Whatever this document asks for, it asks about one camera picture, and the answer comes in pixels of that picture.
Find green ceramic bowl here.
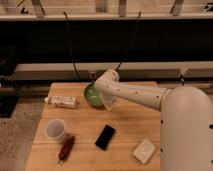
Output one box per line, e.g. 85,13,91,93
84,83,103,107

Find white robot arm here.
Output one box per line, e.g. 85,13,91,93
95,69,213,171

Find white tube with label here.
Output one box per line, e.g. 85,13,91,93
44,96,78,109

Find black rectangular phone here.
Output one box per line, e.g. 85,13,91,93
95,125,115,150

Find white rectangular box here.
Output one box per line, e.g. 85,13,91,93
133,139,155,164

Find black box at left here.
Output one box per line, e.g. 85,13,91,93
0,46,20,118

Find white wall outlet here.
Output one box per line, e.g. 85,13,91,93
88,70,97,80

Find right black hanging cable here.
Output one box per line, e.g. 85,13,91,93
114,10,142,72

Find black hanging cable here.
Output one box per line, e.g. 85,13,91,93
62,11,82,81
114,10,142,72

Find left black hanging cable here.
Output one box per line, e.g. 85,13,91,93
62,11,82,81

